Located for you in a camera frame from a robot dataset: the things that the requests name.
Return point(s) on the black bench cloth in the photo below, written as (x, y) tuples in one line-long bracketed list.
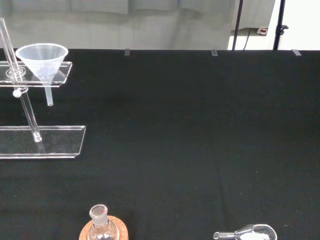
[(175, 137)]

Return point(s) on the clear acrylic funnel stand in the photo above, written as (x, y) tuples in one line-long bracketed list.
[(57, 142)]

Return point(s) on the black tripod pole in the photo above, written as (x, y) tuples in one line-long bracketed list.
[(278, 25), (238, 25)]

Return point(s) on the grey backdrop curtain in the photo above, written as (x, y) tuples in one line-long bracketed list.
[(100, 25)]

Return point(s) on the clear cloth clip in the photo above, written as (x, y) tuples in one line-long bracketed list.
[(296, 52), (127, 52), (214, 52)]

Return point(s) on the round-bottom glass flask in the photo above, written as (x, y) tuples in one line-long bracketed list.
[(99, 215)]

